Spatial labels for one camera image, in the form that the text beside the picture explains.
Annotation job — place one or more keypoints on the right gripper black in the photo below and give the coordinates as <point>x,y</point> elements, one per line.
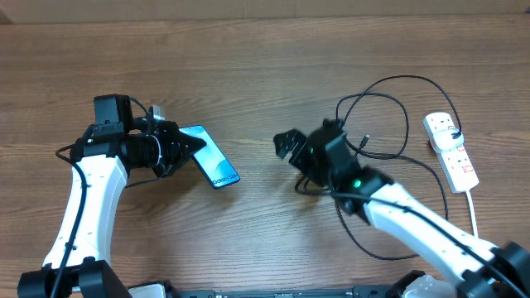
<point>298,161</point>

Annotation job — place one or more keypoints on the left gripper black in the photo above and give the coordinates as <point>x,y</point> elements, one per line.
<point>179,151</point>

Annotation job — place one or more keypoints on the Galaxy smartphone blue screen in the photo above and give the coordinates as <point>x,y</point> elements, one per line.
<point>211,160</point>

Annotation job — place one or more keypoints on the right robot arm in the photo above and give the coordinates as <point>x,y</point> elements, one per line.
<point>471,267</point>

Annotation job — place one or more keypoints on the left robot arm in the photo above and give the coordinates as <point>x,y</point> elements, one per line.
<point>101,160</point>

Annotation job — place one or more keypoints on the white charger adapter plug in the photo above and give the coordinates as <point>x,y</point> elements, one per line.
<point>446,139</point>

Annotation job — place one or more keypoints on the white power strip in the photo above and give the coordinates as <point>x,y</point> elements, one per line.
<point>455,163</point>

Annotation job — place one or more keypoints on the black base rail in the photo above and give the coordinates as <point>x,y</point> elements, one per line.
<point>285,293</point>

